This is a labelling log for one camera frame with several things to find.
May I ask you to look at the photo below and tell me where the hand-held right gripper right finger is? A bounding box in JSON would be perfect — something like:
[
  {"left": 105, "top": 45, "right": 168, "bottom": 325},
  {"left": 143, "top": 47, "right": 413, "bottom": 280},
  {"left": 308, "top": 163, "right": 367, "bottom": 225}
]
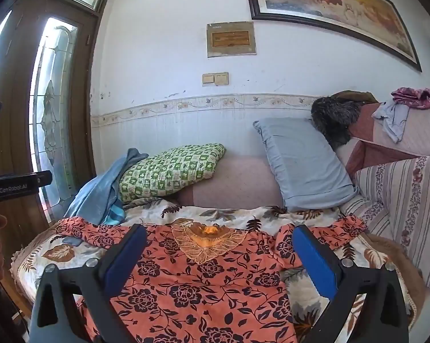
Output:
[{"left": 292, "top": 224, "right": 410, "bottom": 343}]

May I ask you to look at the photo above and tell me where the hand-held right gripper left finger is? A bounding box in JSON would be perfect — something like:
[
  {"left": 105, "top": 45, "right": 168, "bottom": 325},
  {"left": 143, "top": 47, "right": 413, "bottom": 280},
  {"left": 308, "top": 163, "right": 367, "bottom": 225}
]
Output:
[{"left": 28, "top": 223, "right": 148, "bottom": 343}]

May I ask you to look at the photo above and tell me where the orange floral blouse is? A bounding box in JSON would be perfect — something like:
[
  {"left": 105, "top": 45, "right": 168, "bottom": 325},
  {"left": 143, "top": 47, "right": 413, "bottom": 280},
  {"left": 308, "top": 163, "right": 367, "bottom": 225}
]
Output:
[{"left": 54, "top": 215, "right": 367, "bottom": 343}]

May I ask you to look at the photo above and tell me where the teal striped cloth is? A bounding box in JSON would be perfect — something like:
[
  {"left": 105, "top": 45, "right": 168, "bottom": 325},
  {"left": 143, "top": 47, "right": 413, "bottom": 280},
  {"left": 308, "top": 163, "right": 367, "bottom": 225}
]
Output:
[{"left": 102, "top": 200, "right": 125, "bottom": 226}]

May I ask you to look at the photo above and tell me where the blue cloth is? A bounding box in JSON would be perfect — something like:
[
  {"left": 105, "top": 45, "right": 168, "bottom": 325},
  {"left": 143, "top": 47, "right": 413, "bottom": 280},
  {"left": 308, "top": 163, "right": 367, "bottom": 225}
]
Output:
[{"left": 64, "top": 148, "right": 149, "bottom": 225}]

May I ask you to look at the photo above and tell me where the cream leaf-print blanket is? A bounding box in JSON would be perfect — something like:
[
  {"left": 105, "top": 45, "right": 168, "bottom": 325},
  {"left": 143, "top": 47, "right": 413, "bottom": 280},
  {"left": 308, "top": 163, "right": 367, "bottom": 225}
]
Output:
[{"left": 9, "top": 196, "right": 416, "bottom": 343}]

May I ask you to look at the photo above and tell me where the grey-blue pillow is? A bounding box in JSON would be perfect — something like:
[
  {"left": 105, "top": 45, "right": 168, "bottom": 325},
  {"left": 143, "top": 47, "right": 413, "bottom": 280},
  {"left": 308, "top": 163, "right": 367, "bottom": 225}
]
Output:
[{"left": 253, "top": 117, "right": 359, "bottom": 212}]

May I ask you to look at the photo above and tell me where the green checked pillow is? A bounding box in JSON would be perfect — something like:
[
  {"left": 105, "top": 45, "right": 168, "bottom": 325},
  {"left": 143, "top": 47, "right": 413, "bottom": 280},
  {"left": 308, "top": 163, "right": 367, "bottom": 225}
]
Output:
[{"left": 119, "top": 143, "right": 227, "bottom": 202}]

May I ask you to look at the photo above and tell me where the wooden stained-glass door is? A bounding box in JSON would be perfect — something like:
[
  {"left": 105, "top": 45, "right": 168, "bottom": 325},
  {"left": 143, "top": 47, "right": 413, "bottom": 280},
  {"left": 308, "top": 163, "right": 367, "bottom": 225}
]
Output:
[{"left": 0, "top": 0, "right": 117, "bottom": 251}]

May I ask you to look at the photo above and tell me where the striped floral cushion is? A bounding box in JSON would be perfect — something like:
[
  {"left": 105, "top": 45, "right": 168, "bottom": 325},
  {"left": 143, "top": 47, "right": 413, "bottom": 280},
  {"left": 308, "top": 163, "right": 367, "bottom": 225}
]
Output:
[{"left": 338, "top": 155, "right": 430, "bottom": 290}]

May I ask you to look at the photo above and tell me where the pink quilted sofa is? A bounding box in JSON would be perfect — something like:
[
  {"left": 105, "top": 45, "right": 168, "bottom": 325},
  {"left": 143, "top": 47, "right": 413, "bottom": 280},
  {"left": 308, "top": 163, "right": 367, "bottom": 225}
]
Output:
[{"left": 175, "top": 102, "right": 430, "bottom": 218}]

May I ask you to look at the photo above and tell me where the black furry garment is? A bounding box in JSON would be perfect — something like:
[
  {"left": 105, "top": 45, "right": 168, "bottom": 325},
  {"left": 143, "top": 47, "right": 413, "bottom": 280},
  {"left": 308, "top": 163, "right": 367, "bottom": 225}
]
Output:
[{"left": 311, "top": 95, "right": 362, "bottom": 151}]

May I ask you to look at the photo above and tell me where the pale lilac cloth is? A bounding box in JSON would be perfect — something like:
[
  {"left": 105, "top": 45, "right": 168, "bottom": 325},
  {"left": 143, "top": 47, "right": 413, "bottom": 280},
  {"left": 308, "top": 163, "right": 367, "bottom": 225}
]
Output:
[{"left": 371, "top": 99, "right": 411, "bottom": 143}]

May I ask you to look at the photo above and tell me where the brown jacket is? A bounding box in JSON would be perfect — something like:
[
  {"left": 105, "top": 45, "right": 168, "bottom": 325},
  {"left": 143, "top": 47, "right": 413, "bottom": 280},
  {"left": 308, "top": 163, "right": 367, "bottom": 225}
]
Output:
[{"left": 330, "top": 90, "right": 379, "bottom": 106}]

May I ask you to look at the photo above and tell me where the magenta patterned cloth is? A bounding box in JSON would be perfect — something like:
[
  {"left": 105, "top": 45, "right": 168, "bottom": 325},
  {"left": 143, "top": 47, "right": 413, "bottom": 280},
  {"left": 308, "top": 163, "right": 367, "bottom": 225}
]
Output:
[{"left": 391, "top": 87, "right": 430, "bottom": 111}]

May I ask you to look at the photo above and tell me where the small framed wall plaque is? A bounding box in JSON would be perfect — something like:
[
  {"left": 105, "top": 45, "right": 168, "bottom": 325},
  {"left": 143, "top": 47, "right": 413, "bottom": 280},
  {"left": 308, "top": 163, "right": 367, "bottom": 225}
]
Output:
[{"left": 206, "top": 21, "right": 257, "bottom": 58}]

